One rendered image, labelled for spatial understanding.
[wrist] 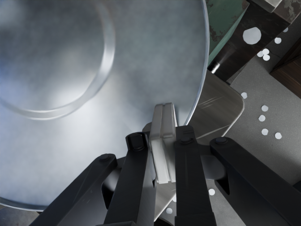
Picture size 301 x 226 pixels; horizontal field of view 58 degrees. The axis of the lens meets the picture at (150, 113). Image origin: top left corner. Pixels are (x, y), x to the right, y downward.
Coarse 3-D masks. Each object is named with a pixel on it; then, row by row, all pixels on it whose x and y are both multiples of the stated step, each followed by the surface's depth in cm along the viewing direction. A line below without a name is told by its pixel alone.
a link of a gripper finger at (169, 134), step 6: (168, 108) 20; (168, 114) 19; (174, 114) 20; (168, 120) 18; (174, 120) 18; (168, 126) 16; (174, 126) 17; (162, 132) 16; (168, 132) 16; (174, 132) 16; (162, 138) 15; (168, 138) 15; (174, 138) 15; (168, 144) 15; (174, 144) 15; (168, 150) 15; (174, 150) 15; (168, 156) 15; (174, 156) 15; (168, 162) 16; (174, 162) 16; (168, 168) 16; (174, 168) 16; (168, 174) 16; (174, 174) 16; (174, 180) 16
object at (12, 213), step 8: (8, 208) 39; (0, 216) 40; (8, 216) 39; (16, 216) 39; (24, 216) 39; (32, 216) 39; (0, 224) 40; (8, 224) 39; (16, 224) 39; (24, 224) 39
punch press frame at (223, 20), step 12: (216, 0) 36; (228, 0) 36; (240, 0) 35; (216, 12) 36; (228, 12) 36; (240, 12) 35; (216, 24) 36; (228, 24) 36; (216, 36) 36; (228, 36) 44; (216, 48) 39
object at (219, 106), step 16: (208, 80) 23; (208, 96) 22; (224, 96) 22; (240, 96) 22; (208, 112) 22; (224, 112) 22; (240, 112) 22; (144, 128) 23; (208, 128) 22; (224, 128) 22; (208, 144) 22; (160, 192) 23; (160, 208) 23
